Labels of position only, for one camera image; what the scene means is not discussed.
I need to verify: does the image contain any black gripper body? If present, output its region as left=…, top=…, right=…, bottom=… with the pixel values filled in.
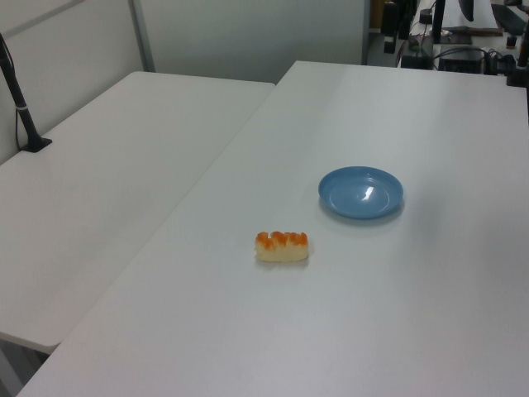
left=382, top=1, right=410, bottom=31

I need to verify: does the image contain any bread with orange topping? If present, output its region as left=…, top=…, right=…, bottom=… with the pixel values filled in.
left=253, top=230, right=310, bottom=263

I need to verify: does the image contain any blue plastic plate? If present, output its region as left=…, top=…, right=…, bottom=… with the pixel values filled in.
left=317, top=165, right=405, bottom=220

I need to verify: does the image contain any small black box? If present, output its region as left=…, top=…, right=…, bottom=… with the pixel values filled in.
left=401, top=53, right=433, bottom=70

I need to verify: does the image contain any black upright pole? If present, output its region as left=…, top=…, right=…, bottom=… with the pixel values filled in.
left=428, top=0, right=446, bottom=45

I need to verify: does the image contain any black electronics box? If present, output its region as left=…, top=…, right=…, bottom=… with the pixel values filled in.
left=436, top=47, right=485, bottom=74

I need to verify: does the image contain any white side table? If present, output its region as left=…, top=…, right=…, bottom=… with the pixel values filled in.
left=0, top=70, right=277, bottom=355

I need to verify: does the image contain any black table clamp mount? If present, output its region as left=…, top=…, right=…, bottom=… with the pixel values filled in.
left=504, top=32, right=529, bottom=88

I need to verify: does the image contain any grey partition frame post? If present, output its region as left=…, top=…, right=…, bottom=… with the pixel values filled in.
left=126, top=0, right=156, bottom=74

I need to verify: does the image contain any black camera stand pole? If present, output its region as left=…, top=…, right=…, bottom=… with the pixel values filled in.
left=0, top=32, right=54, bottom=154

